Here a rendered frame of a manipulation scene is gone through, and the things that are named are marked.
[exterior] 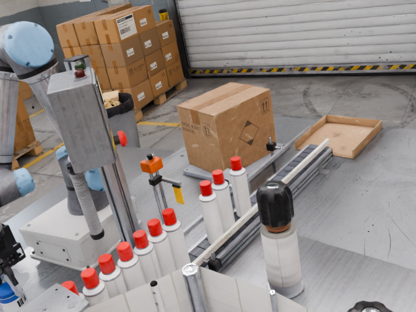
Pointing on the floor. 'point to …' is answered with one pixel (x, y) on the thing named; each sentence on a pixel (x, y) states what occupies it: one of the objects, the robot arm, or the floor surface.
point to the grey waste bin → (122, 121)
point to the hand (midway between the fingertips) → (9, 293)
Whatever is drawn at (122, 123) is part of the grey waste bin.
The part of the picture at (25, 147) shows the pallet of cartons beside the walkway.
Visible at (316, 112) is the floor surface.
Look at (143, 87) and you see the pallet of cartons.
